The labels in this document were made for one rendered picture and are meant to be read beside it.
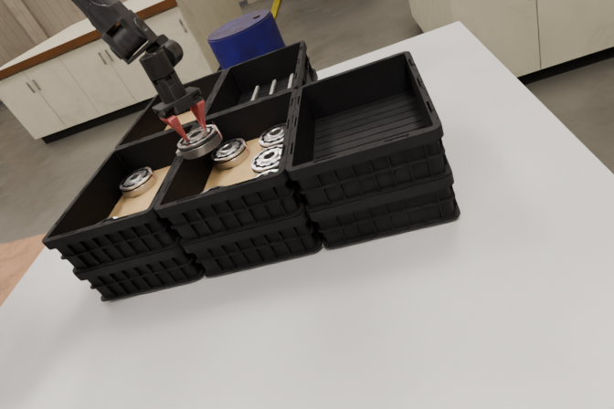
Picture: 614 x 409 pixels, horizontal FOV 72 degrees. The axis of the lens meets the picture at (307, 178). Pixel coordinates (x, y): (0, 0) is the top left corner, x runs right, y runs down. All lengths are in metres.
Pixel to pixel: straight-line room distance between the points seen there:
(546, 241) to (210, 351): 0.66
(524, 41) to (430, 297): 2.00
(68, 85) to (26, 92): 0.53
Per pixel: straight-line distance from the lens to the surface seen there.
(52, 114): 5.81
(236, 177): 1.09
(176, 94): 0.98
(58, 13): 9.93
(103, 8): 0.97
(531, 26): 2.61
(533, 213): 0.92
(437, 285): 0.82
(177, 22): 4.70
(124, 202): 1.30
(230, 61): 3.05
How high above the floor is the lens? 1.34
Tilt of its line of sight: 32 degrees down
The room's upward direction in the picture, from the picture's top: 25 degrees counter-clockwise
